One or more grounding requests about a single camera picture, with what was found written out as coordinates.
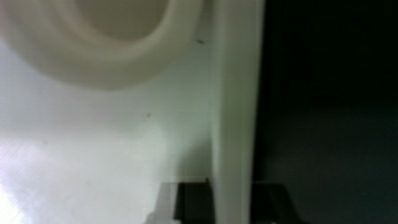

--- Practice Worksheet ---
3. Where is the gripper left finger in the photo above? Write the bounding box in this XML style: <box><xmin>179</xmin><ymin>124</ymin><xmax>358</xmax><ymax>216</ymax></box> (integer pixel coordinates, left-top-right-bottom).
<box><xmin>154</xmin><ymin>180</ymin><xmax>214</xmax><ymax>224</ymax></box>

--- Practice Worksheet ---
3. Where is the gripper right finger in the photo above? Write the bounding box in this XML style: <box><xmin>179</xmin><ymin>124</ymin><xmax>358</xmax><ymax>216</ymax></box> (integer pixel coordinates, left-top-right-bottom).
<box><xmin>252</xmin><ymin>183</ymin><xmax>308</xmax><ymax>224</ymax></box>

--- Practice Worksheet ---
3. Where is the white square table top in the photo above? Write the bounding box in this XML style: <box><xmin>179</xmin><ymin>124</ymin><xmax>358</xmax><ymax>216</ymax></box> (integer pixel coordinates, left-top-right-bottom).
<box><xmin>0</xmin><ymin>0</ymin><xmax>264</xmax><ymax>224</ymax></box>

